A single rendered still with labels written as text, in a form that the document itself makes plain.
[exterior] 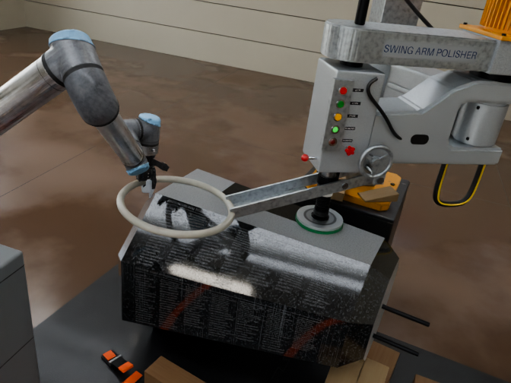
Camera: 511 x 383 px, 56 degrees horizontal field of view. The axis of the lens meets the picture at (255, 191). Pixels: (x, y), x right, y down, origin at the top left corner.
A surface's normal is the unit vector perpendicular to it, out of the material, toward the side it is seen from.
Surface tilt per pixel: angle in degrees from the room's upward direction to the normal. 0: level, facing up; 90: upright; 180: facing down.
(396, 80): 90
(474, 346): 0
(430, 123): 90
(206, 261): 45
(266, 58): 90
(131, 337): 0
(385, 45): 90
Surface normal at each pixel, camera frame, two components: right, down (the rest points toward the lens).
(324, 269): -0.21, -0.36
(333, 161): 0.21, 0.47
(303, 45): -0.32, 0.40
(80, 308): 0.11, -0.88
